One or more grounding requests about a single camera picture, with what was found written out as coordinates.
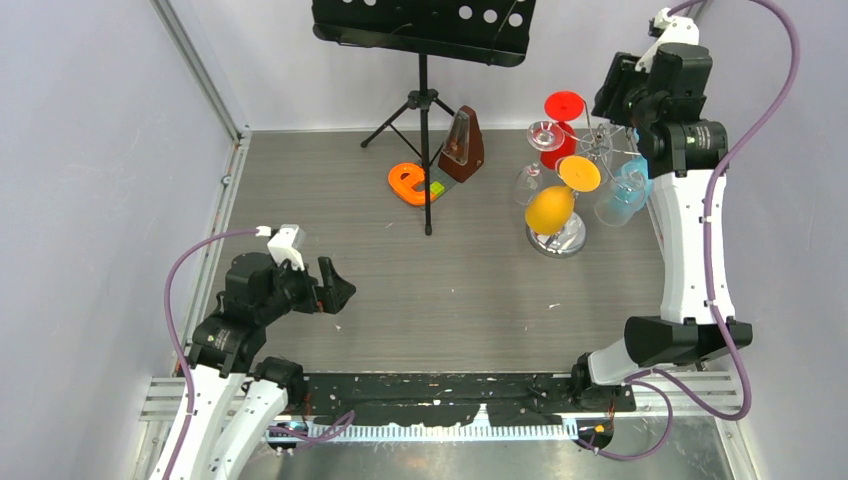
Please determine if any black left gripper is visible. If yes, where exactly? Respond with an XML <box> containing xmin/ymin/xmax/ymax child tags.
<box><xmin>258</xmin><ymin>252</ymin><xmax>355</xmax><ymax>322</ymax></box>

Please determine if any chrome wine glass rack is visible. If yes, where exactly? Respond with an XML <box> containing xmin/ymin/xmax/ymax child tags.
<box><xmin>525</xmin><ymin>122</ymin><xmax>634</xmax><ymax>258</ymax></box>

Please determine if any clear textured wine glass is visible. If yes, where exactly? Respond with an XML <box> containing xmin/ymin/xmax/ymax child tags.
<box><xmin>594</xmin><ymin>172</ymin><xmax>646</xmax><ymax>227</ymax></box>

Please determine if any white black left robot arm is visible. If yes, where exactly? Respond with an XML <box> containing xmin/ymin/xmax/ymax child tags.
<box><xmin>150</xmin><ymin>252</ymin><xmax>356</xmax><ymax>479</ymax></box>

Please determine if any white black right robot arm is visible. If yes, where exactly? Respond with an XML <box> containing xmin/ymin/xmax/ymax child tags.
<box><xmin>570</xmin><ymin>43</ymin><xmax>753</xmax><ymax>411</ymax></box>

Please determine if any red wine glass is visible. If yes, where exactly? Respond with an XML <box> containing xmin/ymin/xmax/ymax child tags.
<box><xmin>540</xmin><ymin>90</ymin><xmax>585</xmax><ymax>171</ymax></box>

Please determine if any blue wine glass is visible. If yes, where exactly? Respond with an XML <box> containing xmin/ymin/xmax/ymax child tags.
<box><xmin>595</xmin><ymin>157</ymin><xmax>653</xmax><ymax>226</ymax></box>

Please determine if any yellow wine glass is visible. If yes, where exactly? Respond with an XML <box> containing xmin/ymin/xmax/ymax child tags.
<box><xmin>524</xmin><ymin>155</ymin><xmax>602</xmax><ymax>236</ymax></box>

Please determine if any black music stand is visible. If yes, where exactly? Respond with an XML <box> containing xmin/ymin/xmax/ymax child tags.
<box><xmin>311</xmin><ymin>0</ymin><xmax>536</xmax><ymax>194</ymax></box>

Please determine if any brown metronome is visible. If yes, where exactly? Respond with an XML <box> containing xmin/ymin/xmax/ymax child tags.
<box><xmin>438</xmin><ymin>105</ymin><xmax>485</xmax><ymax>183</ymax></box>

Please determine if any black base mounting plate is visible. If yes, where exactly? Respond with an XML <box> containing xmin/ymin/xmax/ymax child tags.
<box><xmin>286</xmin><ymin>373</ymin><xmax>636</xmax><ymax>427</ymax></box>

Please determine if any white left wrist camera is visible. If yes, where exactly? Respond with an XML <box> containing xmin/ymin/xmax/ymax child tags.
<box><xmin>267</xmin><ymin>224</ymin><xmax>306</xmax><ymax>271</ymax></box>

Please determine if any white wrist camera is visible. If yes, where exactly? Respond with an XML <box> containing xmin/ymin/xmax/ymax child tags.
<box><xmin>267</xmin><ymin>224</ymin><xmax>306</xmax><ymax>271</ymax></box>
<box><xmin>634</xmin><ymin>7</ymin><xmax>700</xmax><ymax>73</ymax></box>

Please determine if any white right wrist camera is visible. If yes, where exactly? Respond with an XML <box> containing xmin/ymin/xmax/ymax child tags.
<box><xmin>634</xmin><ymin>7</ymin><xmax>700</xmax><ymax>73</ymax></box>

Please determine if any aluminium frame rail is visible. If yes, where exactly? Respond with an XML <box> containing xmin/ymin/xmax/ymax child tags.
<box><xmin>139</xmin><ymin>370</ymin><xmax>747</xmax><ymax>445</ymax></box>

